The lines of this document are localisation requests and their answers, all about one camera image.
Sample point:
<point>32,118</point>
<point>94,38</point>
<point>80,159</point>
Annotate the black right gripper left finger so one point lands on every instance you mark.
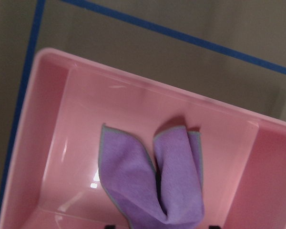
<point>109,227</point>

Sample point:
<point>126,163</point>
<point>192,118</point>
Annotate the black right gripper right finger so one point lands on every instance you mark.
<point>214,227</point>

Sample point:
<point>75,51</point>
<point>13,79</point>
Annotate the purple cloth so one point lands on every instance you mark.
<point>165,194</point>

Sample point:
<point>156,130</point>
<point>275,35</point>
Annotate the pink plastic tray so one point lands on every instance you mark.
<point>52,179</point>

